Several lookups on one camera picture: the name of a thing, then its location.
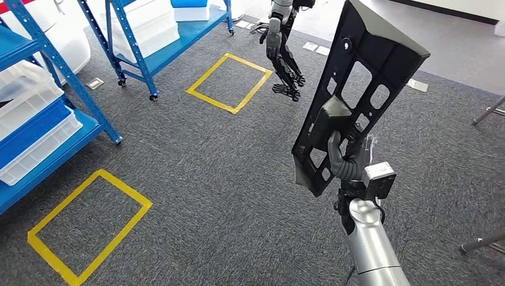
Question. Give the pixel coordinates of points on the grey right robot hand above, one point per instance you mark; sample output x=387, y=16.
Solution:
x=349, y=167

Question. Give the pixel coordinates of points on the long black plastic car part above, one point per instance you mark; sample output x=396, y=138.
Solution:
x=378, y=47

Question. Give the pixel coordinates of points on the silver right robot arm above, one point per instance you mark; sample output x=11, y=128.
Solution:
x=371, y=244

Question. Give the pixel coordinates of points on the blue metal shelf rack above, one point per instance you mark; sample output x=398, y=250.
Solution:
x=177, y=43
x=59, y=158

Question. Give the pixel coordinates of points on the black part inside crate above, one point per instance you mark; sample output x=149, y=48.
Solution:
x=4, y=104

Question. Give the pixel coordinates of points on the white floor outlet plate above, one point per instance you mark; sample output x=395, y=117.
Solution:
x=241, y=24
x=417, y=85
x=251, y=27
x=310, y=46
x=322, y=51

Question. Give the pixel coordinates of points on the yellow tape floor square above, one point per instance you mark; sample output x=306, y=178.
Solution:
x=190, y=92
x=34, y=237

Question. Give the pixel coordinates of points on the stacked white plastic crates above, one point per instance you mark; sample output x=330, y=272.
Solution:
x=150, y=27

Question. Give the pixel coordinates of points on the silver floor outlet box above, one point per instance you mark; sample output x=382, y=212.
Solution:
x=94, y=83

